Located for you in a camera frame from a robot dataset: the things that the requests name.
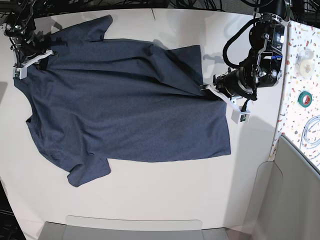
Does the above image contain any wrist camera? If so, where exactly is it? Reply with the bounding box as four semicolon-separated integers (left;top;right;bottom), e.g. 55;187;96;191
12;67;28;80
231;109;251;124

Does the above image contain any clear tape roll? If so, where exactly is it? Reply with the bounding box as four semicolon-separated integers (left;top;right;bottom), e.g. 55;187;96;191
295;48;315;79

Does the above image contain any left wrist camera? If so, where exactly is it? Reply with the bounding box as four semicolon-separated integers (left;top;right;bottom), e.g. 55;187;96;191
231;109;251;124

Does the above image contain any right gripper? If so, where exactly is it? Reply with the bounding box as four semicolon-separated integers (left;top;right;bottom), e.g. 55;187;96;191
13;49;58;68

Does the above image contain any grey bin right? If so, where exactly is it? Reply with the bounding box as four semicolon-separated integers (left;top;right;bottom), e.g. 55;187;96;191
251;136;320;240

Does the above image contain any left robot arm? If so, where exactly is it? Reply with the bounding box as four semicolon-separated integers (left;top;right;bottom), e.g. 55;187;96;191
201;0;286;124

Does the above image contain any white coiled cable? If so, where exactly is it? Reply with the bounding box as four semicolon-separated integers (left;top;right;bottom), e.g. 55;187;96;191
298;115;320;152

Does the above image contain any green tape roll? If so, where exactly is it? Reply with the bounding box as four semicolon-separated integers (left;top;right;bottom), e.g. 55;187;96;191
297;91;313;108

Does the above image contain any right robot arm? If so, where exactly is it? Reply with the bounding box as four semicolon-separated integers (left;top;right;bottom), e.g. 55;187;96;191
0;0;58;80

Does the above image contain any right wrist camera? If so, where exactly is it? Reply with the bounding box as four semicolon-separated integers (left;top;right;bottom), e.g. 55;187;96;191
12;67;28;80

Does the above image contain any navy blue t-shirt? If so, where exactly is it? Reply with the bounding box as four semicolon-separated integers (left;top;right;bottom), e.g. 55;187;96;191
13;15;231;187

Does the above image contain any grey tray bottom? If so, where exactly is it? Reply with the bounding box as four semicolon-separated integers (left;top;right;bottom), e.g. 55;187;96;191
39;215;240;240

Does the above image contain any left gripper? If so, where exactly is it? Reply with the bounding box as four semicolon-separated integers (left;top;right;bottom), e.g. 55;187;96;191
200;74;249;112

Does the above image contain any confetti patterned side cloth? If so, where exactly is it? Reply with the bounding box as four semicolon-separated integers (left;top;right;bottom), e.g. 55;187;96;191
269;20;320;168

